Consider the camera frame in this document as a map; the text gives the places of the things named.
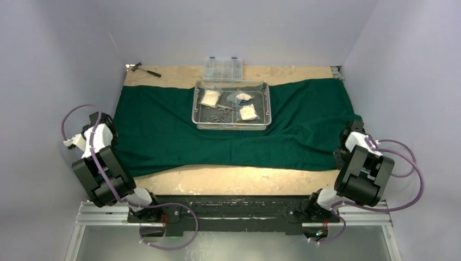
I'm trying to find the dark green surgical drape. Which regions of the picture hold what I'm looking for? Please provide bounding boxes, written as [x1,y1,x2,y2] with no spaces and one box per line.
[114,78,360,177]

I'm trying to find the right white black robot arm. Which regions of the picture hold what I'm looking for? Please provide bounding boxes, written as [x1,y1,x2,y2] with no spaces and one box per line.
[304,120,395,217]

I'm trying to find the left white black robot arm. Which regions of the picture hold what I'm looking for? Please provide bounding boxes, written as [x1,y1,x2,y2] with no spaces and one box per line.
[63,112,162,221]

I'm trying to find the metal surgical instruments pile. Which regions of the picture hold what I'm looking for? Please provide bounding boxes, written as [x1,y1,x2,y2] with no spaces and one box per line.
[205,105,235,123]

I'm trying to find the lower right gauze packet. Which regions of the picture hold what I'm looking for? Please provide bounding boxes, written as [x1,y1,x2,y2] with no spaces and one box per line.
[236,104,260,121]

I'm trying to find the upper right gauze packet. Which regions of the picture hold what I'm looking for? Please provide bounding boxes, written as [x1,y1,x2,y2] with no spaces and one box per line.
[226,90,253,105]

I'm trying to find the left white gauze packet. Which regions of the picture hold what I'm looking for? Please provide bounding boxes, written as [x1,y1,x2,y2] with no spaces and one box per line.
[200,89,223,108]

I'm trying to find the clear plastic compartment box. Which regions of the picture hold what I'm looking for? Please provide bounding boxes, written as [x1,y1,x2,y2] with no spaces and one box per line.
[203,57,243,80]

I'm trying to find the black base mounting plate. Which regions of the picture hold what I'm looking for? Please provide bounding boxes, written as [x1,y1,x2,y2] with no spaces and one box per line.
[127,194,340,237]

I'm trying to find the metal wire mesh tray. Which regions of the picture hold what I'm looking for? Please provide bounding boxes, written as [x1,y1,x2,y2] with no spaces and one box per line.
[192,79,272,131]

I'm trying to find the small black-handled hammer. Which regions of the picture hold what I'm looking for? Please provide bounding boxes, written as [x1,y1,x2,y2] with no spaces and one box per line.
[131,62,161,78]

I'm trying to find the right side aluminium rail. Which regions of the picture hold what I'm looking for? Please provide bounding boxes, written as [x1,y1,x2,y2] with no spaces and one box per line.
[331,66,345,81]

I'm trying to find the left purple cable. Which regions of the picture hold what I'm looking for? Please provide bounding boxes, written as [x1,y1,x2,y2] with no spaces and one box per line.
[60,104,199,252]

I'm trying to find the purple cable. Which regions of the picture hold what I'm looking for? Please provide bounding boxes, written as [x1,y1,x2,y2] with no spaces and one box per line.
[308,135,425,246]
[60,104,199,252]

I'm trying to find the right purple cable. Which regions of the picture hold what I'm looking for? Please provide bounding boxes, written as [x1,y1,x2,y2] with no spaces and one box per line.
[308,135,425,246]

